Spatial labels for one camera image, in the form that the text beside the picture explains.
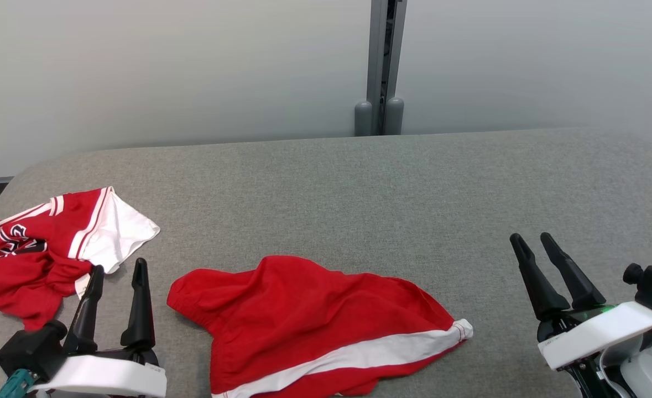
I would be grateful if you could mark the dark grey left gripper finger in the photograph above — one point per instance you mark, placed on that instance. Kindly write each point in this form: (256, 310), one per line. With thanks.
(139, 320)
(85, 326)

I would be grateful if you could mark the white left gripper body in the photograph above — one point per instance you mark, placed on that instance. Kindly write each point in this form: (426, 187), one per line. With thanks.
(110, 376)

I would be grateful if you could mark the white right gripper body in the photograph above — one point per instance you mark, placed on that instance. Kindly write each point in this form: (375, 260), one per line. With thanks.
(596, 331)

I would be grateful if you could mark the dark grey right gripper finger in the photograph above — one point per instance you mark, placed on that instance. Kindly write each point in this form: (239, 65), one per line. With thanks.
(580, 290)
(541, 293)

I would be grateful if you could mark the red basketball jersey white sleeves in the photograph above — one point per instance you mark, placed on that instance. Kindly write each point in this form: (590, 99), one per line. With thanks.
(27, 276)

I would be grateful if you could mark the red shorts white stripe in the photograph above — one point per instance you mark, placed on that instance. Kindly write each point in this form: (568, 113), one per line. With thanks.
(303, 309)

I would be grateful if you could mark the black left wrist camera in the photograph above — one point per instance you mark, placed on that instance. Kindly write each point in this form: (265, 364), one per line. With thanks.
(27, 348)

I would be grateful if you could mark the grey cylindrical post bumper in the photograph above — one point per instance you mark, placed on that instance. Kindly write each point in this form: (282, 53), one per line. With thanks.
(395, 116)
(363, 119)

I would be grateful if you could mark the grey metal wall post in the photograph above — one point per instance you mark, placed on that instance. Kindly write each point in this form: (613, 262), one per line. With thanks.
(375, 55)

